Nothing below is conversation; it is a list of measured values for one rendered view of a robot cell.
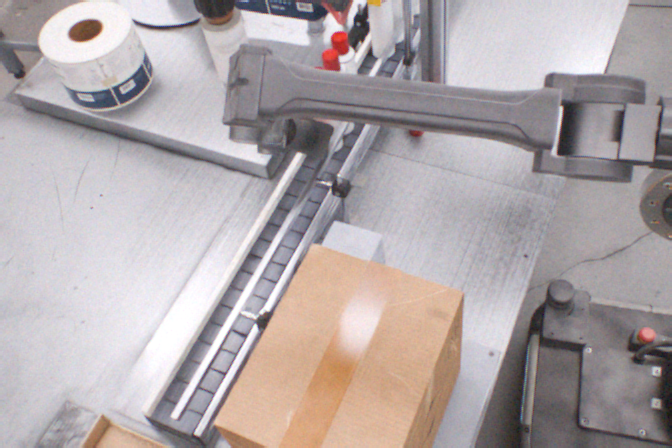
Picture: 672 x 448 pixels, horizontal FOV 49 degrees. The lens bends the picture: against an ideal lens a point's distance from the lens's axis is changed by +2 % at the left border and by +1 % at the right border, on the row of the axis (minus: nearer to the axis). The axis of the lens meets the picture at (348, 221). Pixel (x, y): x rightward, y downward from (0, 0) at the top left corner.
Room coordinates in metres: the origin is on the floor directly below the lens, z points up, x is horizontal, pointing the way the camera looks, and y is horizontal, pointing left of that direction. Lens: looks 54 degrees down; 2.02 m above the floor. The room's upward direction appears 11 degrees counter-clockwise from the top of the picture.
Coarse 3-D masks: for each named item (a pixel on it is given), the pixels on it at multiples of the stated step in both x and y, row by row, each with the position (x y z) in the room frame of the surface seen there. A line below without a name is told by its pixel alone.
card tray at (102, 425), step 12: (96, 420) 0.51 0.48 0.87; (108, 420) 0.52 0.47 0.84; (96, 432) 0.50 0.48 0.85; (108, 432) 0.50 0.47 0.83; (120, 432) 0.50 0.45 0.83; (132, 432) 0.49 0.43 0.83; (84, 444) 0.47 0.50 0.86; (96, 444) 0.48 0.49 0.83; (108, 444) 0.48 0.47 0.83; (120, 444) 0.48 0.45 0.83; (132, 444) 0.47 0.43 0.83; (144, 444) 0.47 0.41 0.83; (156, 444) 0.46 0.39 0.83
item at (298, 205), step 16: (416, 0) 1.32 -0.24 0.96; (400, 32) 1.23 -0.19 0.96; (384, 48) 1.18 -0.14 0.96; (336, 144) 0.94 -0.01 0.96; (320, 160) 0.91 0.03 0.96; (320, 176) 0.88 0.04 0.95; (304, 192) 0.84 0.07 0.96; (288, 224) 0.77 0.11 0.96; (272, 256) 0.71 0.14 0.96; (256, 272) 0.68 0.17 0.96; (240, 304) 0.62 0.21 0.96; (224, 336) 0.57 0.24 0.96; (208, 352) 0.55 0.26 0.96; (208, 368) 0.52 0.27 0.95; (192, 384) 0.50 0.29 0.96; (176, 416) 0.45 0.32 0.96
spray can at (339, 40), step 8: (336, 32) 1.11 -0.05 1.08; (344, 32) 1.11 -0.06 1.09; (336, 40) 1.09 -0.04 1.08; (344, 40) 1.09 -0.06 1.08; (336, 48) 1.09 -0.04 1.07; (344, 48) 1.09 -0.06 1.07; (352, 48) 1.11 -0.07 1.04; (344, 56) 1.09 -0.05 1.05; (352, 56) 1.09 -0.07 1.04; (344, 64) 1.08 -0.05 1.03; (352, 64) 1.08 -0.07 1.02; (352, 72) 1.08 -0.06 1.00
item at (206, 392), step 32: (384, 64) 1.22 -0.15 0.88; (288, 192) 0.91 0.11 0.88; (320, 192) 0.89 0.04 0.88; (256, 256) 0.77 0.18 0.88; (288, 256) 0.76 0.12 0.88; (256, 288) 0.70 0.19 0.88; (224, 320) 0.65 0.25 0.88; (192, 352) 0.60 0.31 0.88; (224, 352) 0.58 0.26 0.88; (160, 416) 0.49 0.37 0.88; (192, 416) 0.48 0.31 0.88
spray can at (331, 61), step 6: (330, 48) 1.07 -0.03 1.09; (324, 54) 1.06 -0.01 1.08; (330, 54) 1.06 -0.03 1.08; (336, 54) 1.05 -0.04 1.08; (324, 60) 1.05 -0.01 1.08; (330, 60) 1.04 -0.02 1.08; (336, 60) 1.04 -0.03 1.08; (324, 66) 1.05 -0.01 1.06; (330, 66) 1.04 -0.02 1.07; (336, 66) 1.04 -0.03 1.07; (342, 66) 1.06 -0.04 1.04; (348, 126) 1.04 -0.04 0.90; (354, 126) 1.05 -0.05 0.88; (348, 132) 1.03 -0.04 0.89
